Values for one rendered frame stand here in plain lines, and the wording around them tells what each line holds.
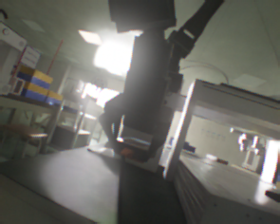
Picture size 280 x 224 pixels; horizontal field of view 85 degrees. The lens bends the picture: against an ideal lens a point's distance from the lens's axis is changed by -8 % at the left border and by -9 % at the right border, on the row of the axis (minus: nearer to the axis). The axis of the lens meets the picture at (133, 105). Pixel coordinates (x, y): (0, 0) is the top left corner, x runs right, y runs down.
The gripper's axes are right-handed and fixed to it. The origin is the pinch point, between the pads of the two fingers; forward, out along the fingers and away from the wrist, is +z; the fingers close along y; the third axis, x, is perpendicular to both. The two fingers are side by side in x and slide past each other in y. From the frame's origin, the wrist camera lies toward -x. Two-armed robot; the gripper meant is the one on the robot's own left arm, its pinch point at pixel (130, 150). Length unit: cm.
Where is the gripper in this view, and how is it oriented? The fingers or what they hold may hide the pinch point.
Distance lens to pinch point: 31.8
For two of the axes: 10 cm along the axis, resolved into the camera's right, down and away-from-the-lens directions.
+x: -3.3, 3.2, -8.9
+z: -1.8, 9.0, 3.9
